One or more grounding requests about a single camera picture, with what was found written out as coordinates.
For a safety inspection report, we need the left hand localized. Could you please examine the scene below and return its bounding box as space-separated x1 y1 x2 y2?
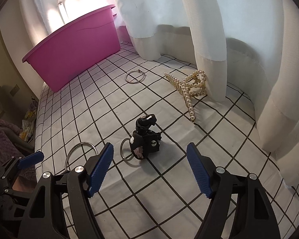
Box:
12 174 37 193

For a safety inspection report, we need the large silver bangle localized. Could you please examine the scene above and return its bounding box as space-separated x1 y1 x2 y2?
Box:
64 141 99 171

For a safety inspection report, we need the white grid tablecloth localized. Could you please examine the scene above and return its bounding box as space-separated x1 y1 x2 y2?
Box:
35 43 299 238

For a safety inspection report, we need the pearl gold hair claw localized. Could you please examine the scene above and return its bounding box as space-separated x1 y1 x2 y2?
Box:
164 70 207 122

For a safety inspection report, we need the pink plastic tub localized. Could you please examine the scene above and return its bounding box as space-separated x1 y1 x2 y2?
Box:
22 4 120 92

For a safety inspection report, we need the white curtain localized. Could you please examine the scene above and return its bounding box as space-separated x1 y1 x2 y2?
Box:
0 0 299 186

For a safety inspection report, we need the black keychain with ring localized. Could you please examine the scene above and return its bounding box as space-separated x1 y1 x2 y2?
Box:
120 114 161 161

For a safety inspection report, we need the small wire hoop bracelet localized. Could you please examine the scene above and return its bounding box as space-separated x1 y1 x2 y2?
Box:
125 70 147 84

